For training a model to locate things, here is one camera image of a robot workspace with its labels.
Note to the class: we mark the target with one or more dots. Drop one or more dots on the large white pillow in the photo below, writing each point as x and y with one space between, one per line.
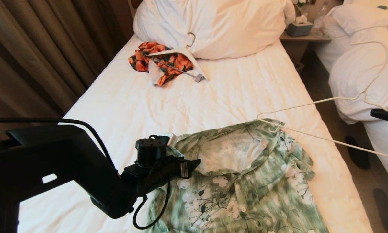
229 26

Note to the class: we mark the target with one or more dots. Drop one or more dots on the grey tissue box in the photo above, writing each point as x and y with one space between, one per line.
299 29

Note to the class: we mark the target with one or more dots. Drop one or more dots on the white duvet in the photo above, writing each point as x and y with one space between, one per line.
352 71

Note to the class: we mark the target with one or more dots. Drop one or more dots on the green floral shirt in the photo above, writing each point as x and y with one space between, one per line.
245 194

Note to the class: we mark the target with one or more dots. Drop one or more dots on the black slipper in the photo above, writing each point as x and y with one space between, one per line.
357 155

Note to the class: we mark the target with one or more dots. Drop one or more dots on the wooden nightstand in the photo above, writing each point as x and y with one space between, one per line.
294 48

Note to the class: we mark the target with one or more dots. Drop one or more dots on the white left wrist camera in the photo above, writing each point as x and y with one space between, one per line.
172 140

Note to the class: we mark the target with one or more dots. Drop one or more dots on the clear plastic bottle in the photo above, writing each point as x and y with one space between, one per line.
320 18

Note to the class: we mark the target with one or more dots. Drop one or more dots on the wooden headboard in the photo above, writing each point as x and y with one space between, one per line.
139 3

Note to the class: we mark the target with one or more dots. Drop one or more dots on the small green card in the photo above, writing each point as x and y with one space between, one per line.
382 7

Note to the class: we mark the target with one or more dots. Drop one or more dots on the orange floral garment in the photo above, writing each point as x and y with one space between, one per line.
142 61

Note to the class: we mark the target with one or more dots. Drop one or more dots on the white bed mattress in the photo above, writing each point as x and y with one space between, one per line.
385 139

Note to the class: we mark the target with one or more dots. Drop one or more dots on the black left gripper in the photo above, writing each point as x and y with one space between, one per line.
174 168

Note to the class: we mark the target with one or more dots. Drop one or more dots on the white clip hanger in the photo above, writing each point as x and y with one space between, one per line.
184 52

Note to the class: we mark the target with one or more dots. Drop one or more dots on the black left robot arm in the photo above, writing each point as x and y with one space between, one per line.
51 161

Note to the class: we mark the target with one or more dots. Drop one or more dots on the white flowers in vase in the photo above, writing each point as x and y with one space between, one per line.
300 3

